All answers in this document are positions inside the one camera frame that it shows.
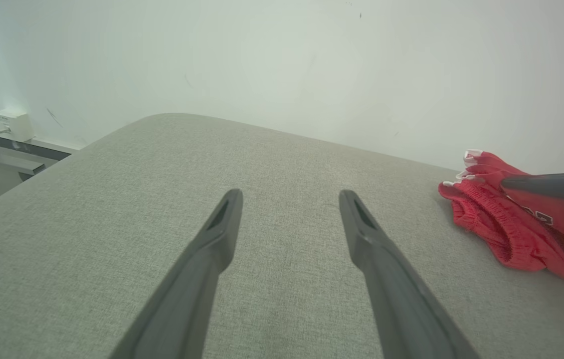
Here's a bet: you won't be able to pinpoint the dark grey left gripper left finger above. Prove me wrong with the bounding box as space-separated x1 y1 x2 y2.
110 188 244 359

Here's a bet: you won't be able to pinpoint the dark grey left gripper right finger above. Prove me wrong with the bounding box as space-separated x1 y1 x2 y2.
339 189 477 359

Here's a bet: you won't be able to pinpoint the white wall socket box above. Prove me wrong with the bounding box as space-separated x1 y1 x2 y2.
0 108 35 143

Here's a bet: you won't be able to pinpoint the grey wall baseboard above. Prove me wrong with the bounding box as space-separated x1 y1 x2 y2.
0 131 83 162

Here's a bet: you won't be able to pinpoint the red shorts with white stripes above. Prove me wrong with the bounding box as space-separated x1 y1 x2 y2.
438 174 564 287

